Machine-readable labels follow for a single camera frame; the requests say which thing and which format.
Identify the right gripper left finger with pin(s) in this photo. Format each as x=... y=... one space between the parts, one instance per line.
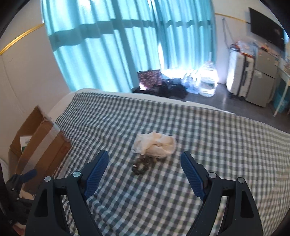
x=47 y=215

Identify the cream cloth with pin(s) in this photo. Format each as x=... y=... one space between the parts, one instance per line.
x=154 y=145

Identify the green 999 medicine box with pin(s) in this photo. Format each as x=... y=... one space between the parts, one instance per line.
x=24 y=140

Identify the brown cardboard box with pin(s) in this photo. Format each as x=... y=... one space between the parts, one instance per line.
x=45 y=151

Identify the checkered tablecloth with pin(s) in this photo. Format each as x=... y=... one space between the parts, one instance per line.
x=142 y=195

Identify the patterned gift bag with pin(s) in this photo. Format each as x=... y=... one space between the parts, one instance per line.
x=150 y=78

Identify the grey mini fridge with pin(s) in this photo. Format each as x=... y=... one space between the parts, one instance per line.
x=263 y=78

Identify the large water jug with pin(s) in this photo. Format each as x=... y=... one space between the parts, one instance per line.
x=208 y=78

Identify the teal curtain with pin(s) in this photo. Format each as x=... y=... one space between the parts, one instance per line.
x=104 y=44

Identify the white side table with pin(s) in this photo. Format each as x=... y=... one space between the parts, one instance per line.
x=282 y=75

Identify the white suitcase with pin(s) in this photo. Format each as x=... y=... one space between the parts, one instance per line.
x=240 y=72

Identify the black wall television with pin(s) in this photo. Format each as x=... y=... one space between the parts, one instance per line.
x=264 y=27

